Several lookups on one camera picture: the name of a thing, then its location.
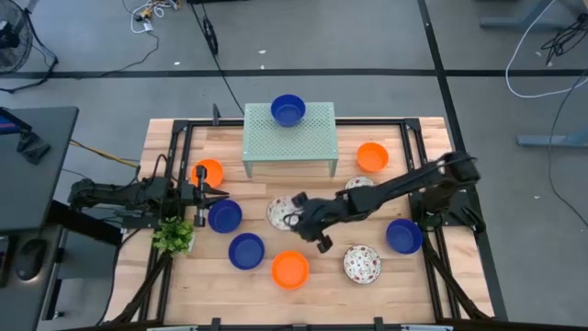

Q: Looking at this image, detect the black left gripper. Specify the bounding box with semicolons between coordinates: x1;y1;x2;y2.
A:
179;165;230;227

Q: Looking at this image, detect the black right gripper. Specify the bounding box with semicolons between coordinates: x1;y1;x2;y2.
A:
291;192;353;255

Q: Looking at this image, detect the orange plastic bowl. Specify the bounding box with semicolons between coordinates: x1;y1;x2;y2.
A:
190;158;225;188
356;142;390;174
271;250;311;291

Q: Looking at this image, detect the blue plastic bowl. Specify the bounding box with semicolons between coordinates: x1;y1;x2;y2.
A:
270;94;307;128
385;218;424;256
207;199;243;234
228;232;266;271

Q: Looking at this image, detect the green bowl floral inside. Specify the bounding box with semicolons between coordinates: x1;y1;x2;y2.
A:
344;176;376;190
266;195;304;232
342;244;382;286

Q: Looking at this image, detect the small green potted plant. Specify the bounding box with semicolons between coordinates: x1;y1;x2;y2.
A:
152;216;197;257

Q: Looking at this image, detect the green perforated metal rack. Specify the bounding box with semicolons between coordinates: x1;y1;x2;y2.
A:
242;101;340;178

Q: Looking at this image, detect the black desk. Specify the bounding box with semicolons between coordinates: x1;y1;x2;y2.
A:
0;106;80;234

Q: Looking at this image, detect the black folded pouch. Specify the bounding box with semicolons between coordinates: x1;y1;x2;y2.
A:
17;130;51;166

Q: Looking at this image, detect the black computer mouse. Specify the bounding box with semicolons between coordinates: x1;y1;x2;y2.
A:
15;238;48;281

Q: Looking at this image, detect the dark laptop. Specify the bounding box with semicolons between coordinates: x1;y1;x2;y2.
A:
0;108;31;135

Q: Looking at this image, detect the black floor fan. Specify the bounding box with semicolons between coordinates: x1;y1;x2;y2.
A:
0;0;60;95

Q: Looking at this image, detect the blue-grey desk foot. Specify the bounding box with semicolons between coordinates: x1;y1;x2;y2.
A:
516;131;588;148

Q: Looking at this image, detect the grey desk leg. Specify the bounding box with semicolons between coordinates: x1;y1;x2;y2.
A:
480;0;588;31

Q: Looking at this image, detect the black aluminium table frame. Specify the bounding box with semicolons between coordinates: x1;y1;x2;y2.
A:
107;117;495;331

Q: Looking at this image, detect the long black cable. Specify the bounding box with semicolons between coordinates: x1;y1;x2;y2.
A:
188;0;245;116

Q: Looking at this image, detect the thin black floor cable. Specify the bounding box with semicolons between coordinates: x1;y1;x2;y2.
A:
98;30;161;78
546;68;588;216

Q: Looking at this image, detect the white and yellow cable bundle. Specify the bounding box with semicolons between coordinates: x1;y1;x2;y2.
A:
130;0;180;34

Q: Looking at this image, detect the white floor cable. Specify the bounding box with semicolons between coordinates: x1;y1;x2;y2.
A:
504;0;588;99

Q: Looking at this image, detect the black cable bundle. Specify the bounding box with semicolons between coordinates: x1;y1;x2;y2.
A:
540;17;588;66

